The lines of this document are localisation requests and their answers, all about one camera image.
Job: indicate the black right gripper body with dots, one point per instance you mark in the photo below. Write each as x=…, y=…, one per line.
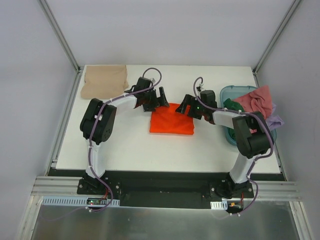
x=193, y=109

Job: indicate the teal plastic basket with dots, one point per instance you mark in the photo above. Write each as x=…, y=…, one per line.
x=232, y=92

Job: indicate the front aluminium frame rail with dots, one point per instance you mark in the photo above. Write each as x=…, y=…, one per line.
x=286, y=191

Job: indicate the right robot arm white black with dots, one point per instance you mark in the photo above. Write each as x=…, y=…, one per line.
x=253, y=139

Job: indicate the lavender t shirt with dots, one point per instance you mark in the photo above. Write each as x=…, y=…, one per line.
x=274, y=121

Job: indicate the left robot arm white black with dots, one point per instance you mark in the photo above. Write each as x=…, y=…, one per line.
x=98, y=122

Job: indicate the green t shirt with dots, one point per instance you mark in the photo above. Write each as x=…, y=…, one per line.
x=233, y=105

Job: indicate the right white cable duct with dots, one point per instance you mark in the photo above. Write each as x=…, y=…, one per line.
x=219, y=205

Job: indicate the orange t shirt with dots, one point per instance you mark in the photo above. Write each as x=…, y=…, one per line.
x=165, y=120

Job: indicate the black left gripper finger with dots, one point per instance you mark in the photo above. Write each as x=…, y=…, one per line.
x=162, y=100
x=148, y=108

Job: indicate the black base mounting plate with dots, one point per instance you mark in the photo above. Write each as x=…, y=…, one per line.
x=151, y=189

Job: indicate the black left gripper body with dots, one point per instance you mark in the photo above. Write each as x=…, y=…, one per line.
x=154, y=99

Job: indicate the left aluminium frame post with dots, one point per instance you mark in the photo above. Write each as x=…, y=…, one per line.
x=44, y=5

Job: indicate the pink t shirt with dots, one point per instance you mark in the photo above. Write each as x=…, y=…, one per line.
x=258, y=100

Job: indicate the folded beige t shirt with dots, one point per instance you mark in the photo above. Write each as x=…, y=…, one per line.
x=104, y=81

